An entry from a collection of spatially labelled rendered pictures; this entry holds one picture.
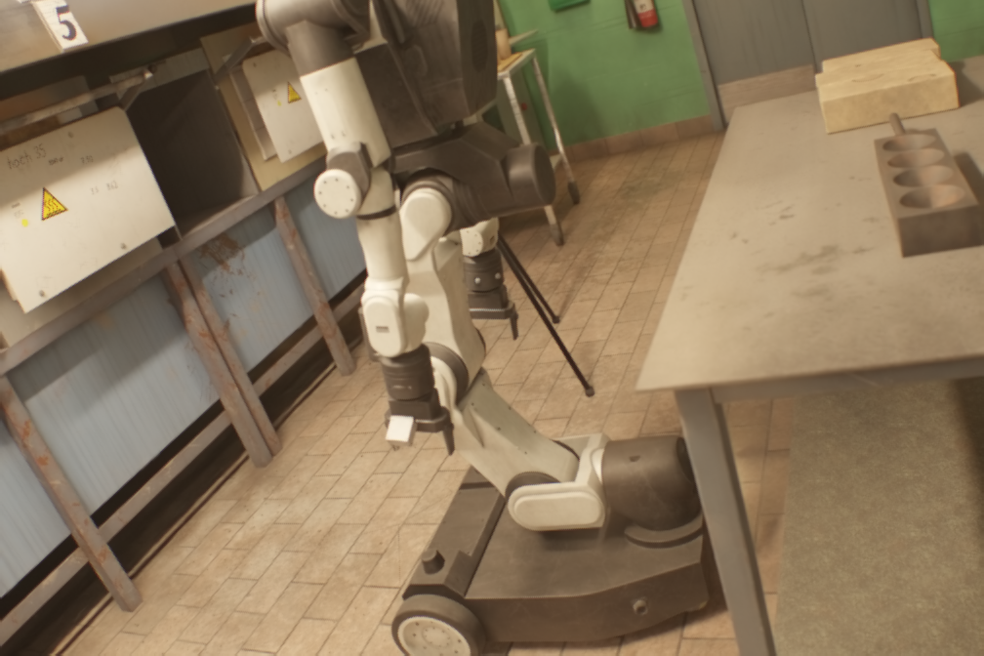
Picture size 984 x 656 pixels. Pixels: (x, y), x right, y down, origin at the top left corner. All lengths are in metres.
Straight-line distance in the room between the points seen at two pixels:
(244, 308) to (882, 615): 2.38
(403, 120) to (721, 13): 4.10
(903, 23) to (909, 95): 3.81
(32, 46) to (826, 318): 1.94
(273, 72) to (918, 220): 2.61
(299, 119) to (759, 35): 3.10
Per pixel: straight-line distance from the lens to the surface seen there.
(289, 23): 1.25
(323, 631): 2.13
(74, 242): 2.41
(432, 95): 1.35
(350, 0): 1.21
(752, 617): 1.07
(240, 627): 2.31
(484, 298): 1.79
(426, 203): 1.42
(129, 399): 2.69
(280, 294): 3.24
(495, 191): 1.40
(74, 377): 2.58
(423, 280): 1.51
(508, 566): 1.77
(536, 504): 1.67
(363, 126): 1.24
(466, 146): 1.39
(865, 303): 0.91
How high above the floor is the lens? 1.26
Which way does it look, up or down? 20 degrees down
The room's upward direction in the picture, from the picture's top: 20 degrees counter-clockwise
